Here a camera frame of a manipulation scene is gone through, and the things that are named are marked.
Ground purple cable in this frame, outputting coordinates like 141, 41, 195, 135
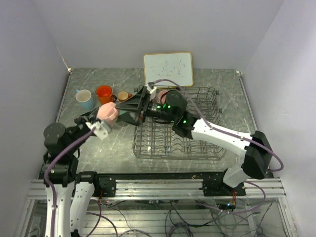
43, 128, 118, 237
148, 79, 284, 215

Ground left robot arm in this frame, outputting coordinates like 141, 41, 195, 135
42, 109, 101, 237

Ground grey wire dish rack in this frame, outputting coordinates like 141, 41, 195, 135
132, 87, 227, 160

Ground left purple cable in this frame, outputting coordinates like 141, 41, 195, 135
43, 128, 118, 237

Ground tangled floor cables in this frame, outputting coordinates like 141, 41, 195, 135
86, 198, 272, 237

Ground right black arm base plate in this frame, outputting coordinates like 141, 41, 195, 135
196, 172, 246, 197

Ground large orange mug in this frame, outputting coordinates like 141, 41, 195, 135
95, 85, 117, 105

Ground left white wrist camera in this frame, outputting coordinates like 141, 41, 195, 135
85, 120, 112, 140

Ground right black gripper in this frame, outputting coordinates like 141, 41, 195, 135
116, 86, 177, 126

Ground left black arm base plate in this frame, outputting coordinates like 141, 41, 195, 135
93, 174, 117, 198

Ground aluminium frame rail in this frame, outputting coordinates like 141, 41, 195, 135
26, 178, 287, 201

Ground mint green cup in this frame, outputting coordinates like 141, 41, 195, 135
118, 110, 132, 122

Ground dusty pink mug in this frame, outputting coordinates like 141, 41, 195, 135
154, 90, 168, 104

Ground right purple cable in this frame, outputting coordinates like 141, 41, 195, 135
148, 79, 284, 215

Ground pink faceted mug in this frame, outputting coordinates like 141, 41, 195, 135
96, 102, 119, 127

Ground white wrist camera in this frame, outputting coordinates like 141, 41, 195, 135
85, 120, 112, 140
145, 82, 157, 100

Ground small orange cup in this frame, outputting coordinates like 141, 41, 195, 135
117, 91, 132, 102

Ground light blue mug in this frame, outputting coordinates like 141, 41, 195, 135
75, 89, 94, 111

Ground white whiteboard with wooden frame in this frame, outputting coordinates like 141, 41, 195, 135
143, 52, 194, 87

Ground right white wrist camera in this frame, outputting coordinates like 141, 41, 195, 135
145, 82, 157, 100

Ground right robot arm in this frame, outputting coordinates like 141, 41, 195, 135
116, 85, 273, 196

